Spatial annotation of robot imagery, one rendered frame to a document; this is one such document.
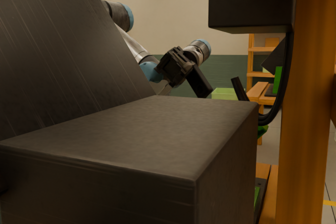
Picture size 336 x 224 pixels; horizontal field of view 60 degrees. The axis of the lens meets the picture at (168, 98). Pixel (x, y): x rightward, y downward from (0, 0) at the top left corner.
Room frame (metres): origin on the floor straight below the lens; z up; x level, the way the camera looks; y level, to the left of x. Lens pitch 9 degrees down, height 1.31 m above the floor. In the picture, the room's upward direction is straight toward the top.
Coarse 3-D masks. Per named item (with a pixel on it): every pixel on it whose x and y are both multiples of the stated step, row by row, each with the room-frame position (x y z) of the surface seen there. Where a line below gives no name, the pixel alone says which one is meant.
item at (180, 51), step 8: (176, 48) 0.83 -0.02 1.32; (168, 56) 0.79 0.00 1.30; (184, 56) 0.83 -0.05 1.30; (192, 56) 0.88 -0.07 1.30; (160, 64) 0.81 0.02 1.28; (168, 64) 0.80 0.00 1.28; (176, 64) 0.79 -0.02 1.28; (160, 72) 0.82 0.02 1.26; (168, 72) 0.81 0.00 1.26; (176, 72) 0.80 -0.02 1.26; (176, 80) 0.80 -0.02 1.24
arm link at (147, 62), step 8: (120, 32) 1.01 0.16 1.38; (128, 40) 0.98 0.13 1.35; (136, 48) 0.95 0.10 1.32; (136, 56) 0.94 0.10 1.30; (144, 56) 0.93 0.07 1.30; (152, 56) 0.94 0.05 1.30; (144, 64) 0.89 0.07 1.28; (152, 64) 0.89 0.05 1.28; (144, 72) 0.88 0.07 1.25; (152, 72) 0.87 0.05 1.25; (152, 80) 0.87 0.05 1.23; (160, 80) 0.90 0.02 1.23; (168, 80) 0.94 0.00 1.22
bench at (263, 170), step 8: (256, 168) 1.04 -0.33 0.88; (264, 168) 1.04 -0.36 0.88; (272, 168) 1.04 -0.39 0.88; (256, 176) 0.97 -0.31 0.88; (264, 176) 0.97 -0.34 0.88; (272, 176) 0.97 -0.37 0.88; (272, 184) 0.91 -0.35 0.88; (264, 192) 0.88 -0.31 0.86; (272, 192) 0.85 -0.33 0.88; (264, 200) 0.80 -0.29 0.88; (272, 200) 0.80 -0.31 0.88; (264, 208) 0.76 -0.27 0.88; (272, 208) 0.76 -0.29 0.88; (264, 216) 0.72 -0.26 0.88; (272, 216) 0.72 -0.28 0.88
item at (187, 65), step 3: (174, 54) 0.73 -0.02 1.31; (177, 57) 0.73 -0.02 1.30; (180, 60) 0.72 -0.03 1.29; (180, 63) 0.77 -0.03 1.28; (183, 63) 0.72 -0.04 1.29; (186, 63) 0.71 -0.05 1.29; (189, 63) 0.73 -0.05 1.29; (183, 66) 0.69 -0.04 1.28; (186, 66) 0.70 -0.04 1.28; (189, 66) 0.72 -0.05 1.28; (183, 69) 0.70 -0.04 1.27; (186, 69) 0.70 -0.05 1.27; (183, 72) 0.76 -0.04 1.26
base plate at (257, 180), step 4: (256, 180) 0.90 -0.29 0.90; (260, 180) 0.90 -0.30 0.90; (264, 180) 0.90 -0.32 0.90; (256, 184) 0.87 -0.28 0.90; (260, 184) 0.87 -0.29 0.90; (264, 184) 0.87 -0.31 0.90; (260, 188) 0.84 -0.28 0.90; (264, 188) 0.85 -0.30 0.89; (260, 192) 0.81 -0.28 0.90; (260, 196) 0.79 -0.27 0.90; (260, 200) 0.77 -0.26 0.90; (256, 204) 0.74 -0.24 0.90; (260, 204) 0.75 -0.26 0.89; (256, 208) 0.72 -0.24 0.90; (256, 212) 0.70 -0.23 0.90; (256, 216) 0.69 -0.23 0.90; (256, 220) 0.67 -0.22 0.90
